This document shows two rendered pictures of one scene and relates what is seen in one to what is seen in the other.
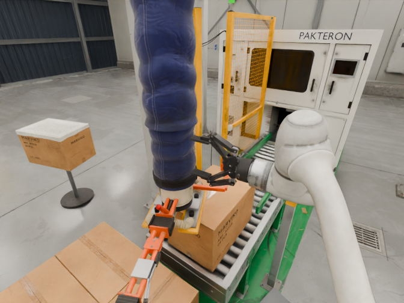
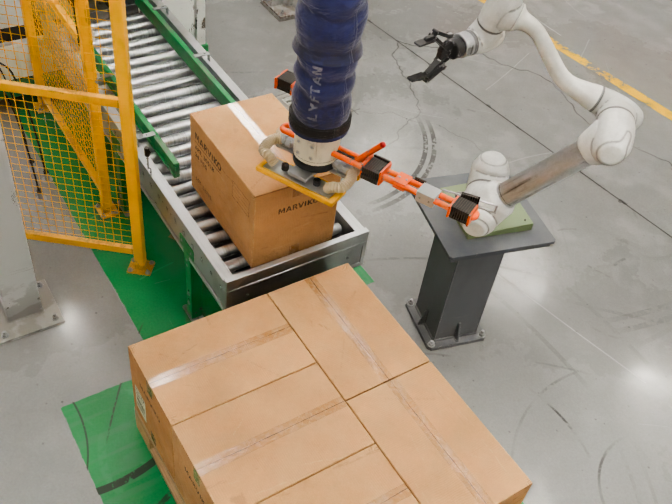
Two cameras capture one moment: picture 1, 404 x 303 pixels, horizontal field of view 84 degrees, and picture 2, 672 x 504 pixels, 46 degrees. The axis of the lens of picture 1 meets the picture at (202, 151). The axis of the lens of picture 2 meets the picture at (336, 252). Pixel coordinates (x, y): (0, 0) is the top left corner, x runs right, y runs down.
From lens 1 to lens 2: 2.58 m
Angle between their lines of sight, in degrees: 59
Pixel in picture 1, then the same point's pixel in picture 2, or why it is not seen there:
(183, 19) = not seen: outside the picture
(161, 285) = (318, 295)
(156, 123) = (350, 54)
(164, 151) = (349, 86)
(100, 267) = (244, 360)
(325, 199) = (540, 29)
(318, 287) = (349, 195)
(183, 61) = not seen: outside the picture
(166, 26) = not seen: outside the picture
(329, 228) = (546, 42)
